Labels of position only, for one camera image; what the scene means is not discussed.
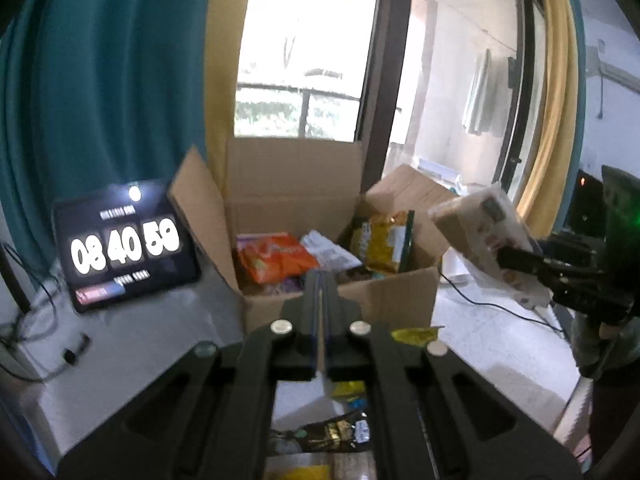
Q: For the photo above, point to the blue yellow snack bag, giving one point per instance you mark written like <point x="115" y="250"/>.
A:
<point x="351" y="395"/>

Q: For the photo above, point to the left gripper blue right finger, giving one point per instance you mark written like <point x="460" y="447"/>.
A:
<point x="342" y="355"/>

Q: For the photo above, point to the orange chip bag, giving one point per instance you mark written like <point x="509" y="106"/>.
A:
<point x="273" y="258"/>

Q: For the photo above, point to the yellow-green chip bag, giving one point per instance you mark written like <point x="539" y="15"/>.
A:
<point x="418" y="337"/>

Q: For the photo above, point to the brown cardboard box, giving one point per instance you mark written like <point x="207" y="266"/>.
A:
<point x="296" y="186"/>

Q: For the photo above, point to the clear cracker pack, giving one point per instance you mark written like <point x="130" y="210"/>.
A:
<point x="477" y="226"/>

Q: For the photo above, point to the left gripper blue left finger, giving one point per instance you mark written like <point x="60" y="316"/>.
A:
<point x="298" y="350"/>

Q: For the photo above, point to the yellow teal right curtain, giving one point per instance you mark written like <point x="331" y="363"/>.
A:
<point x="549" y="187"/>

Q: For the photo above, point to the teal yellow left curtain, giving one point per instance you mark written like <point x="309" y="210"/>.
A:
<point x="95" y="92"/>

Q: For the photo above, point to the black gold snack pouch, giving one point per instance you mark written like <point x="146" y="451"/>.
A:
<point x="347" y="433"/>

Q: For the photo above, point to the clear white bread packet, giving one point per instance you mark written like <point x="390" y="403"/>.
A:
<point x="330" y="256"/>

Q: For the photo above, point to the tablet showing clock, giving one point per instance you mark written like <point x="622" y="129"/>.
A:
<point x="123" y="242"/>

